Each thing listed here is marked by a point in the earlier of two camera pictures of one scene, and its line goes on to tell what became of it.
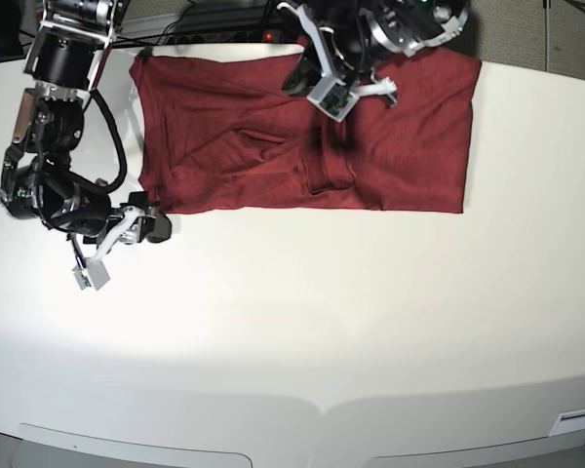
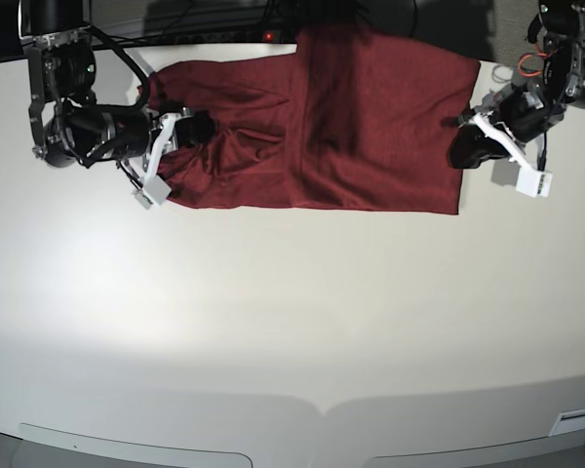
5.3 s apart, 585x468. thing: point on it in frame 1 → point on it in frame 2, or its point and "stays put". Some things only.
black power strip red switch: [224, 35] stays put
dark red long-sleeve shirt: [217, 134] stays put
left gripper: [38, 192] → [85, 134]
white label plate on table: [575, 420] stays put
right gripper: [341, 85] → [520, 114]
